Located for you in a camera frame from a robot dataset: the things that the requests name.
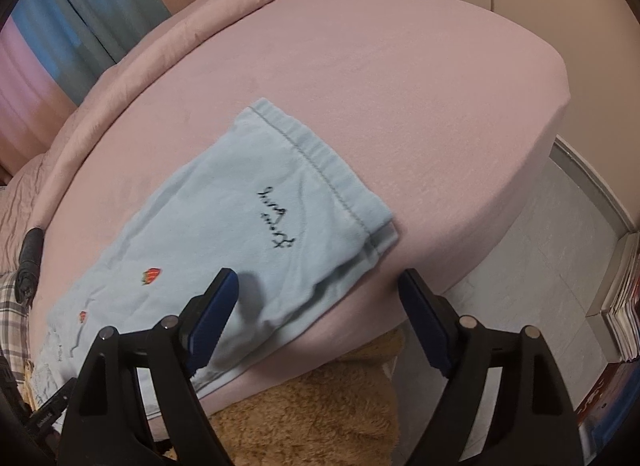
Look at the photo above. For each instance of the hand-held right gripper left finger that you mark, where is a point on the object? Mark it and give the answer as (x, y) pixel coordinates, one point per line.
(215, 321)

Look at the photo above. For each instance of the plaid pillow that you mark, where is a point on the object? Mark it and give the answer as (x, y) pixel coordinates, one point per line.
(11, 311)

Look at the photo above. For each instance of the pink bed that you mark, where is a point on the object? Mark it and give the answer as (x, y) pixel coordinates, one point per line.
(400, 95)

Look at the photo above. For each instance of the blue curtain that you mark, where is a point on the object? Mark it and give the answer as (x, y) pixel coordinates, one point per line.
(90, 20)

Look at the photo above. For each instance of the brown fuzzy rug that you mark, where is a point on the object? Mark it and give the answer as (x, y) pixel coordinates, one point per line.
(310, 411)

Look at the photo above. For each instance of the light blue strawberry pants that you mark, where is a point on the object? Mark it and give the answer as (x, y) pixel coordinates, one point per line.
(200, 226)

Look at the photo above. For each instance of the stack of books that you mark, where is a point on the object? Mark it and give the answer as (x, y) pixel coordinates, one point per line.
(625, 306)

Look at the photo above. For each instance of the dark folded garment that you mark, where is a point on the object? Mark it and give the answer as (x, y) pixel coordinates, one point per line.
(29, 261)

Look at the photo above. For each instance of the pink duvet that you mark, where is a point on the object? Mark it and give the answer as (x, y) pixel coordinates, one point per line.
(100, 95)

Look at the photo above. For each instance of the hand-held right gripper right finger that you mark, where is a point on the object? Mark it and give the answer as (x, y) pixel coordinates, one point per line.
(425, 326)

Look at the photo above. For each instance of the red printed box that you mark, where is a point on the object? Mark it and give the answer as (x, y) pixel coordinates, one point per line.
(605, 396)

